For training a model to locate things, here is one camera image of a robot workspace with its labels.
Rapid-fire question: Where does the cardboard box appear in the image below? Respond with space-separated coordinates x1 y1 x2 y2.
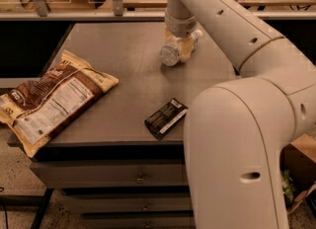
283 134 316 214

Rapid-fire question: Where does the black rxbar chocolate wrapper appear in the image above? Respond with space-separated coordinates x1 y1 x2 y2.
144 98 189 140

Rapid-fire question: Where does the brown and cream snack bag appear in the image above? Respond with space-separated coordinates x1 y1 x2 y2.
0 50 119 158

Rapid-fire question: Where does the grey metal rail with posts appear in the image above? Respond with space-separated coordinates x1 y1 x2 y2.
0 0 304 17

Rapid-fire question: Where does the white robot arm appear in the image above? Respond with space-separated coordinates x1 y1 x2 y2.
165 0 316 229

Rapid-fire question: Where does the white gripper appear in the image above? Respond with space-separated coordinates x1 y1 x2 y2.
163 7 197 62

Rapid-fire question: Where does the green snack bag in box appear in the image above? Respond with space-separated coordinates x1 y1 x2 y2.
281 170 294 206

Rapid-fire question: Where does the grey metal drawer cabinet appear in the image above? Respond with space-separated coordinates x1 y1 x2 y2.
7 21 238 229

